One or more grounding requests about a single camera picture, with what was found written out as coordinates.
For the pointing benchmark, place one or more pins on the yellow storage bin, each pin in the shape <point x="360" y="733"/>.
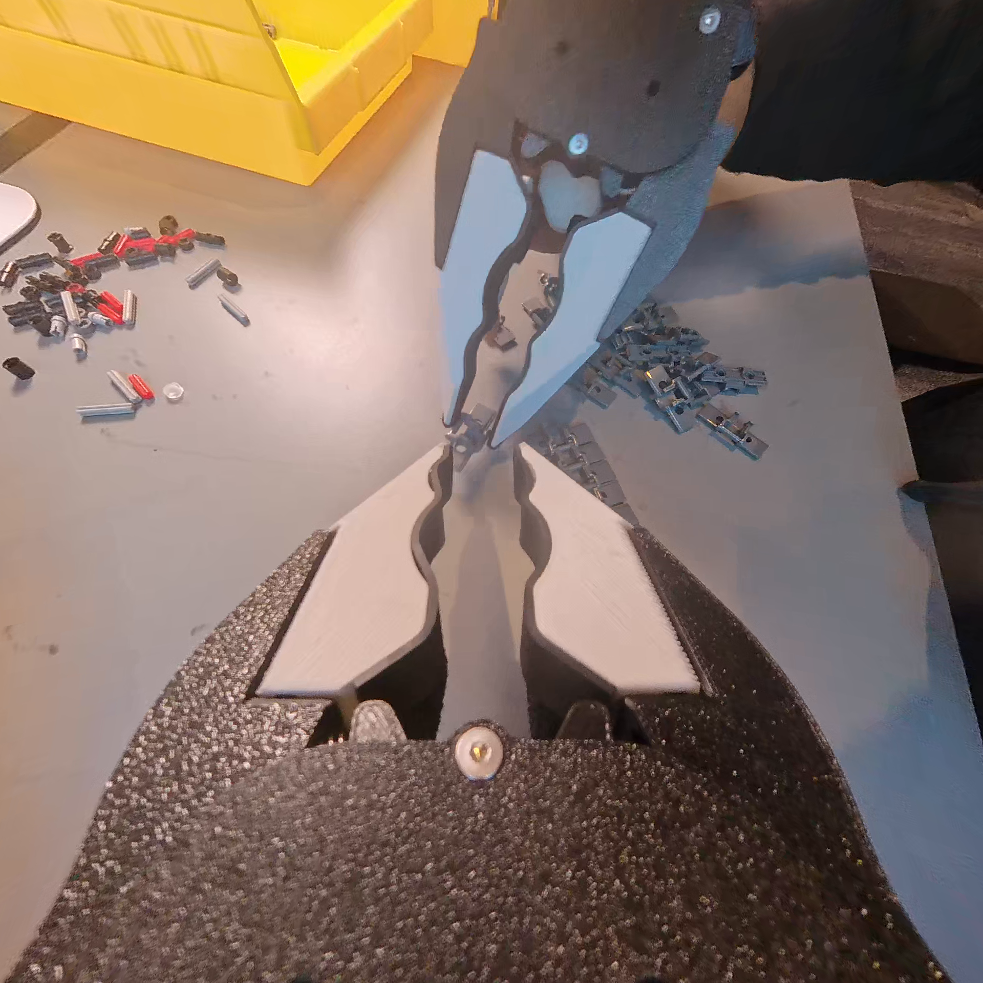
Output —
<point x="192" y="92"/>
<point x="453" y="31"/>

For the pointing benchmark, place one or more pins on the white book stand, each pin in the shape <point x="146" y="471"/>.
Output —
<point x="15" y="215"/>

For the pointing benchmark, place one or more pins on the small grey track link cluster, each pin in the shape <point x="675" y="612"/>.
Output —
<point x="676" y="376"/>

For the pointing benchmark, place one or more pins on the scatter of black red pins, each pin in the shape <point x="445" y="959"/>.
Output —
<point x="77" y="299"/>

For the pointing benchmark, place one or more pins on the person's right forearm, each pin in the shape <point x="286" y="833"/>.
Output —
<point x="845" y="92"/>

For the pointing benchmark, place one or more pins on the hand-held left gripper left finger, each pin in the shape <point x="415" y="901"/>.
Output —
<point x="345" y="614"/>

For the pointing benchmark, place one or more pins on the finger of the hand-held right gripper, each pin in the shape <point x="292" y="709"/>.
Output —
<point x="595" y="284"/>
<point x="480" y="246"/>

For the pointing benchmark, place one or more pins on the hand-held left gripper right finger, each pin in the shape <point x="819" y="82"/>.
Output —
<point x="607" y="614"/>

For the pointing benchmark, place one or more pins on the grey desk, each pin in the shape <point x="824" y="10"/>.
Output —
<point x="230" y="499"/>

